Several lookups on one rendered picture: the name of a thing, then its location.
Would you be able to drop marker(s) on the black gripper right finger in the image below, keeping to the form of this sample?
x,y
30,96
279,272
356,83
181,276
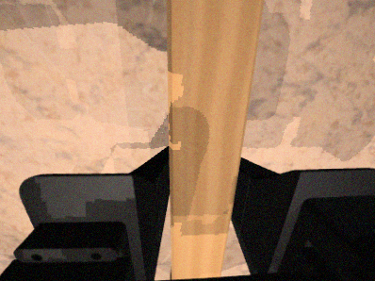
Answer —
x,y
267,205

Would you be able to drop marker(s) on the wooden side rail with steel hooks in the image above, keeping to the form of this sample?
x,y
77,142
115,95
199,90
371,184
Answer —
x,y
211,53

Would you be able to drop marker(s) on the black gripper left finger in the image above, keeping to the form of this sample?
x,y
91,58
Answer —
x,y
138,199

